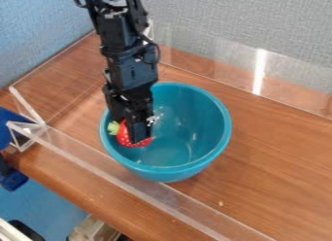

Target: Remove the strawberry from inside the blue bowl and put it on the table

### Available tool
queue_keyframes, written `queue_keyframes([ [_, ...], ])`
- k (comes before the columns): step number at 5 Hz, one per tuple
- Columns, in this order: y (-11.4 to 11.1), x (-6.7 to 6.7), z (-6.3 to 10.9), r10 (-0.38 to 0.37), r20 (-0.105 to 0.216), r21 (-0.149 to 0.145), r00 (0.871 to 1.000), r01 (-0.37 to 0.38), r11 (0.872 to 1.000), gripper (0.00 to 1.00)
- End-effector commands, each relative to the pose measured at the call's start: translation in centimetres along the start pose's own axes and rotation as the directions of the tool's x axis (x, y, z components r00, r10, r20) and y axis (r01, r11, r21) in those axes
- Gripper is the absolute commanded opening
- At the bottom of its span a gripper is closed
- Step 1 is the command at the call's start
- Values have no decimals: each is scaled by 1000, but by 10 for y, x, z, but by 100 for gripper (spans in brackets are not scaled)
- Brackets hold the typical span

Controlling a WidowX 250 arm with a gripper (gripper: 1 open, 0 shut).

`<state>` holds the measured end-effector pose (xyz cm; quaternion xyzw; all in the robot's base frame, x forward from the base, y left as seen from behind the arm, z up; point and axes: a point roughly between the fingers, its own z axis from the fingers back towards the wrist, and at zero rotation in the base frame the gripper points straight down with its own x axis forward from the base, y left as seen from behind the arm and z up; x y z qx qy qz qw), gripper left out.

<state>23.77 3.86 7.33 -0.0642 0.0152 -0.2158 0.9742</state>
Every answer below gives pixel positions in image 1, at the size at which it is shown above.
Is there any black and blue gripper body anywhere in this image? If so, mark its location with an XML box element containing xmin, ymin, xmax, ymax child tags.
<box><xmin>103</xmin><ymin>48</ymin><xmax>159</xmax><ymax>112</ymax></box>

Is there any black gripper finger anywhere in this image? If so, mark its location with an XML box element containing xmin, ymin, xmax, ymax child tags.
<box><xmin>124</xmin><ymin>109</ymin><xmax>154</xmax><ymax>144</ymax></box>
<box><xmin>107</xmin><ymin>98</ymin><xmax>126</xmax><ymax>122</ymax></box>

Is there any red toy strawberry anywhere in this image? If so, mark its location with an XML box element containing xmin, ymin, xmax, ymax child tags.
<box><xmin>107</xmin><ymin>120</ymin><xmax>152</xmax><ymax>148</ymax></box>

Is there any blue plastic bowl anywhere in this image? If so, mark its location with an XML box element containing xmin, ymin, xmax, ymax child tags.
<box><xmin>99</xmin><ymin>82</ymin><xmax>232</xmax><ymax>183</ymax></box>

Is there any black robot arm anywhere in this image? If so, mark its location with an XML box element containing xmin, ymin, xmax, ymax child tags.
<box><xmin>72</xmin><ymin>0</ymin><xmax>162</xmax><ymax>145</ymax></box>

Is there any clear acrylic left barrier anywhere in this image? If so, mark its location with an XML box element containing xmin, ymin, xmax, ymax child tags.
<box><xmin>10</xmin><ymin>32</ymin><xmax>106</xmax><ymax>123</ymax></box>

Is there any clear acrylic barrier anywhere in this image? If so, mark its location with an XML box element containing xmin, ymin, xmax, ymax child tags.
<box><xmin>148</xmin><ymin>22</ymin><xmax>332</xmax><ymax>120</ymax></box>
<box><xmin>10</xmin><ymin>32</ymin><xmax>106</xmax><ymax>123</ymax></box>
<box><xmin>7</xmin><ymin>121</ymin><xmax>276</xmax><ymax>241</ymax></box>

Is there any clear acrylic front barrier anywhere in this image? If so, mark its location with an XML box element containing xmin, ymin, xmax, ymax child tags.
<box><xmin>7</xmin><ymin>121</ymin><xmax>276</xmax><ymax>241</ymax></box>

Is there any blue clamp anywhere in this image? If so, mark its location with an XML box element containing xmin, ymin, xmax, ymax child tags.
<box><xmin>0</xmin><ymin>106</ymin><xmax>32</xmax><ymax>191</ymax></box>

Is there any clear acrylic back barrier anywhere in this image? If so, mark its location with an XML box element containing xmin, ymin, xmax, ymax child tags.
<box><xmin>148</xmin><ymin>22</ymin><xmax>332</xmax><ymax>120</ymax></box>

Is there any grey white box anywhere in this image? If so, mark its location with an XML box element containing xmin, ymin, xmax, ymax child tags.
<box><xmin>67</xmin><ymin>215</ymin><xmax>130</xmax><ymax>241</ymax></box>

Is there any white and black object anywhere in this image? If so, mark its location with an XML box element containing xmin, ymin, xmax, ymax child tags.
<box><xmin>0</xmin><ymin>218</ymin><xmax>46</xmax><ymax>241</ymax></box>

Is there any black cable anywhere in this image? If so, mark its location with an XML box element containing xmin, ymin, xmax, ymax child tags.
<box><xmin>138</xmin><ymin>34</ymin><xmax>163</xmax><ymax>66</ymax></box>

